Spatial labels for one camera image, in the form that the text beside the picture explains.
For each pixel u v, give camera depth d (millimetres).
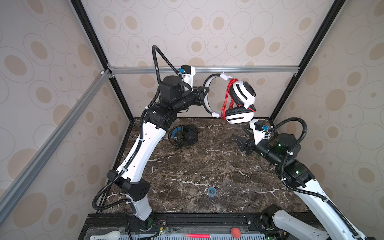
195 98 541
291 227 552
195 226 730
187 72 517
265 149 531
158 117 449
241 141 559
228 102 528
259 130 510
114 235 704
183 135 1079
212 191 834
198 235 700
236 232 686
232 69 1666
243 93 468
